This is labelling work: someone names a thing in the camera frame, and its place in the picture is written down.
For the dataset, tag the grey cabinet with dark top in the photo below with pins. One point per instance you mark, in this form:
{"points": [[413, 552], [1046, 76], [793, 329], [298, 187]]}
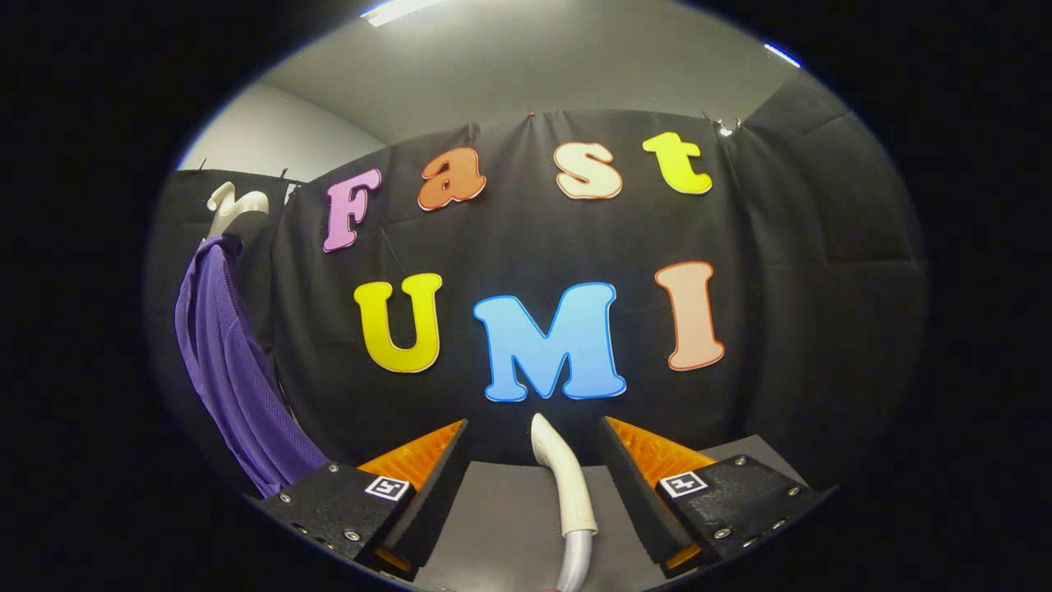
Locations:
{"points": [[509, 526]]}

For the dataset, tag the white garment steamer head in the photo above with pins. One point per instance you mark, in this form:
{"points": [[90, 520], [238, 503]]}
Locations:
{"points": [[567, 485]]}

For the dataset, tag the large ceiling light panel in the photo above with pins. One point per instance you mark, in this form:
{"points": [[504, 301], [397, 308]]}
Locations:
{"points": [[394, 10]]}

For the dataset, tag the purple jacket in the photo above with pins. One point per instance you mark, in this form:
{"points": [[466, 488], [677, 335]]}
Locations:
{"points": [[230, 370]]}

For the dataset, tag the small ceiling light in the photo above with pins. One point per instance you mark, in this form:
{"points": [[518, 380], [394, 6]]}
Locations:
{"points": [[723, 127]]}

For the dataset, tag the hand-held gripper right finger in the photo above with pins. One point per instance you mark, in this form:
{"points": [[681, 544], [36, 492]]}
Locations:
{"points": [[637, 493]]}

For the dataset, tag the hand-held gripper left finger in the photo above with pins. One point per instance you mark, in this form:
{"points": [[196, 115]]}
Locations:
{"points": [[436, 493]]}

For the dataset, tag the white clothes hanger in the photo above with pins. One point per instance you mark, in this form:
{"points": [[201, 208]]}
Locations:
{"points": [[226, 210]]}

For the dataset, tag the ceiling light strip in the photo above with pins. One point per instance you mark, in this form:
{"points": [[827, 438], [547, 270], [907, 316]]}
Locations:
{"points": [[781, 55]]}

